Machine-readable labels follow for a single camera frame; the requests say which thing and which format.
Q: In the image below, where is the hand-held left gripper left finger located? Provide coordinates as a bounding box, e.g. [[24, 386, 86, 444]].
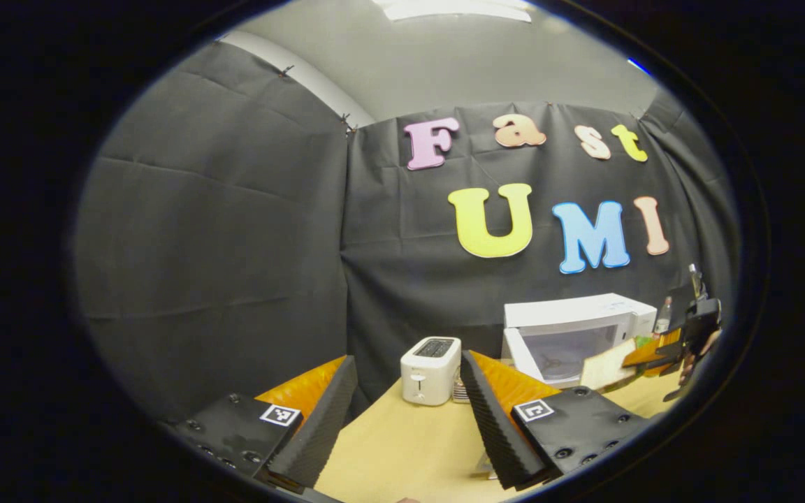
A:
[[158, 355, 359, 490]]

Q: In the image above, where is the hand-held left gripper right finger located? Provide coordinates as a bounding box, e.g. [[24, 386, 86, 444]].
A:
[[460, 349, 652, 490]]

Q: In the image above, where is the sandwich with lettuce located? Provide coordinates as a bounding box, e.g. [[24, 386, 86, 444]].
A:
[[579, 335, 655, 391]]

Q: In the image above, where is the white microwave oven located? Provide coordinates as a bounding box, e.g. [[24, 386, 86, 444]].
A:
[[502, 293, 658, 390]]

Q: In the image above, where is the white toaster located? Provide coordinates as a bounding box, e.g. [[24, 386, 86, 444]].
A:
[[400, 337, 462, 407]]

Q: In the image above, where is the black backdrop cloth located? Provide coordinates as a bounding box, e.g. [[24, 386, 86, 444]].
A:
[[74, 41, 742, 420]]

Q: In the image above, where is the large ceiling light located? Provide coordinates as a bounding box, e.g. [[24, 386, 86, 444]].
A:
[[373, 0, 535, 23]]

